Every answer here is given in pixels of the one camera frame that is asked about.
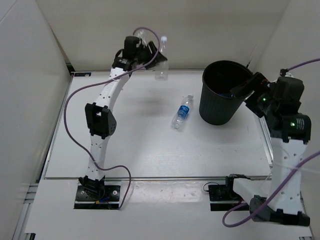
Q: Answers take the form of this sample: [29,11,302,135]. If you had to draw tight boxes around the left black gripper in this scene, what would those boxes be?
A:
[134,40,168,70]

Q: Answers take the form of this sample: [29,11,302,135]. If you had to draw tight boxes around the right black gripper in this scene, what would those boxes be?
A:
[230,72,279,119]

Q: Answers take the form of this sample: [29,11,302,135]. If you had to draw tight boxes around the Pocari Sweat clear bottle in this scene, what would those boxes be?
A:
[218,92,235,99]

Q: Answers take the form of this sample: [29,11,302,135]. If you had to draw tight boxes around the clear unlabeled plastic bottle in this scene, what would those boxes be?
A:
[154,36,169,81]

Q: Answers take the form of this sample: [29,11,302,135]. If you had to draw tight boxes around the blue label Aquafina bottle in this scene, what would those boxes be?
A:
[171,94,194,130]

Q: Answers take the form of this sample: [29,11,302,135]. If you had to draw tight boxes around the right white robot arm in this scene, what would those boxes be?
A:
[224,72,312,227]

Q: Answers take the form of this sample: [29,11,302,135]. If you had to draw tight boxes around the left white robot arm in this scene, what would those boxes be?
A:
[79,41,167,201]

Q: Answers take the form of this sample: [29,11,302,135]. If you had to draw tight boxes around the black plastic trash bin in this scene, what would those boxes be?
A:
[199,60,253,126]

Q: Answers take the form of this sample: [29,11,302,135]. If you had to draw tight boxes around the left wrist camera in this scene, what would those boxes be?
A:
[122,36,142,60]

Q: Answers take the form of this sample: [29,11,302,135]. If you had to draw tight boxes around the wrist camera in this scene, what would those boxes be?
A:
[122,36,142,60]
[272,76,305,102]

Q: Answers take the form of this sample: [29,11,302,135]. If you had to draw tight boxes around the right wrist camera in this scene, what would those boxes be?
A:
[272,76,305,102]

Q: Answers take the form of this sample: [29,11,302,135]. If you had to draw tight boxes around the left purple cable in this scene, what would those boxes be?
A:
[63,26,161,210]

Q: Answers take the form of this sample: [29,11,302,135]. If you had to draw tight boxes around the purple cable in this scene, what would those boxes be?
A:
[63,26,161,210]
[222,58,320,228]

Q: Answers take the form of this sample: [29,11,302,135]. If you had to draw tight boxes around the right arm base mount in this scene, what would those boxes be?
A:
[202,181,249,212]

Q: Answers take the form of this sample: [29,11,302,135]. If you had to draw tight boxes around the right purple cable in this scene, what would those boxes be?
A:
[222,58,320,228]

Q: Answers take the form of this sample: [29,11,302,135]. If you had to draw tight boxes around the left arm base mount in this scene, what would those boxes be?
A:
[73,181,122,210]

